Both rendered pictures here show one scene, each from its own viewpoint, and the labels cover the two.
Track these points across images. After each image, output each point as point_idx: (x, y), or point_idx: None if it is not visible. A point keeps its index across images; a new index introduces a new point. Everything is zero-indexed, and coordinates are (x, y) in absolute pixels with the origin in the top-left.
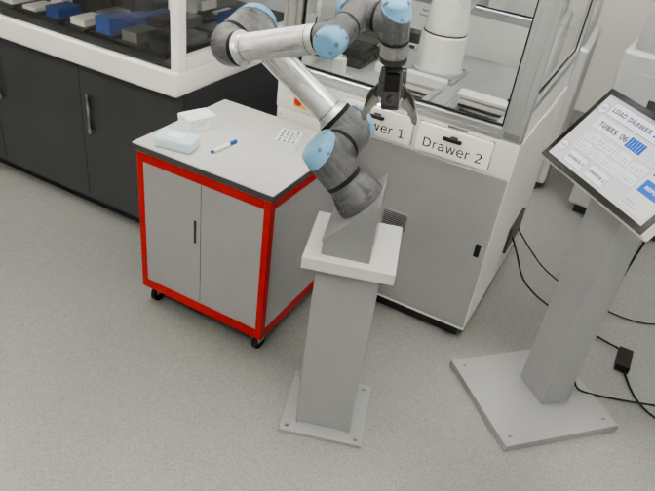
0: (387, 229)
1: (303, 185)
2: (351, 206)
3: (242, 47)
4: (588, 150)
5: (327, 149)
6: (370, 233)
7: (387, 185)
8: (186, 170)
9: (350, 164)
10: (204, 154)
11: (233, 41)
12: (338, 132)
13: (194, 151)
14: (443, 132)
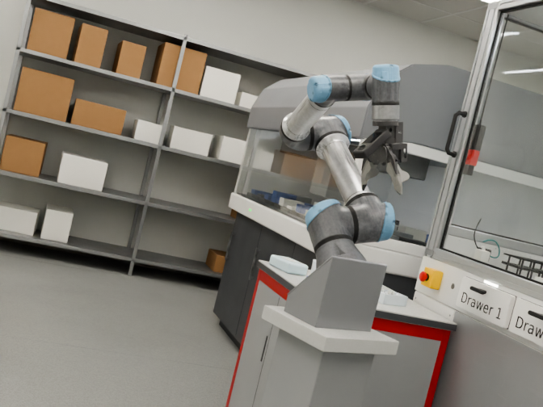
0: (379, 335)
1: None
2: (321, 262)
3: (288, 118)
4: None
5: (320, 207)
6: (322, 287)
7: (481, 382)
8: (276, 283)
9: (338, 227)
10: (300, 277)
11: (287, 116)
12: (347, 206)
13: (295, 274)
14: (536, 309)
